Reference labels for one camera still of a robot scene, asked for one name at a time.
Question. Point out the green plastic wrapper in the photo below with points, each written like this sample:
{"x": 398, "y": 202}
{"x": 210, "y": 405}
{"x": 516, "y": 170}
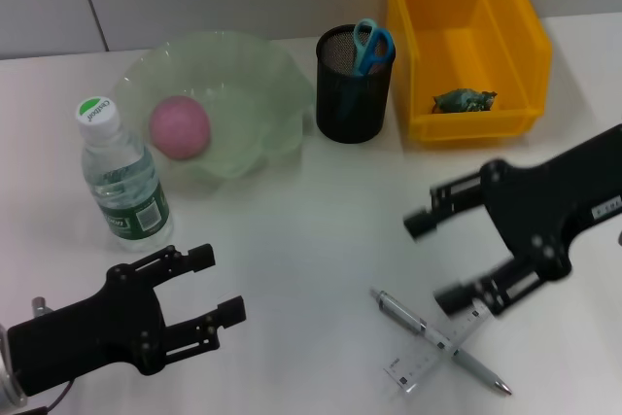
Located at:
{"x": 464, "y": 101}

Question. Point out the yellow plastic bin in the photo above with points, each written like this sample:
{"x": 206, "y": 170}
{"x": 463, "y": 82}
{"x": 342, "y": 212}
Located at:
{"x": 461, "y": 45}

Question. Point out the green glass fruit plate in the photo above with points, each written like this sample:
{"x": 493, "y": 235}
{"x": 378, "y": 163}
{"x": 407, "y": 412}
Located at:
{"x": 252, "y": 94}

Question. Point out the clear green-label water bottle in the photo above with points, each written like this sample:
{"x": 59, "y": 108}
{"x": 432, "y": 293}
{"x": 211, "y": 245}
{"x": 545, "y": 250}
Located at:
{"x": 126, "y": 182}

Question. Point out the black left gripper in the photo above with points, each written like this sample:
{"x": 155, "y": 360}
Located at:
{"x": 97, "y": 332}

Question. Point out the black mesh pen holder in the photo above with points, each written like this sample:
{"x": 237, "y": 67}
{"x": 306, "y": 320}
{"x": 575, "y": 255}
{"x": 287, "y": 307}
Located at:
{"x": 352, "y": 109}

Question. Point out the blue scissors with sheath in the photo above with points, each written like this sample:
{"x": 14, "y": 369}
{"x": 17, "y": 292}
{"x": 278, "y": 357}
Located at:
{"x": 371, "y": 50}

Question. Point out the grey silver pen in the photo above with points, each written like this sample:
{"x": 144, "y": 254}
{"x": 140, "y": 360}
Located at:
{"x": 403, "y": 315}

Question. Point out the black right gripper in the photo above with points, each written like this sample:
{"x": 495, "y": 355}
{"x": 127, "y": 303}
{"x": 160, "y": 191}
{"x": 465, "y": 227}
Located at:
{"x": 544, "y": 206}

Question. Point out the pink peach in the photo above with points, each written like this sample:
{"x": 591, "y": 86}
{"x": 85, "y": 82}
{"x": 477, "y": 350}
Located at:
{"x": 180, "y": 128}

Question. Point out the transparent plastic ruler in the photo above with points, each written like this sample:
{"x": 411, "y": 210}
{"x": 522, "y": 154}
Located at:
{"x": 423, "y": 361}

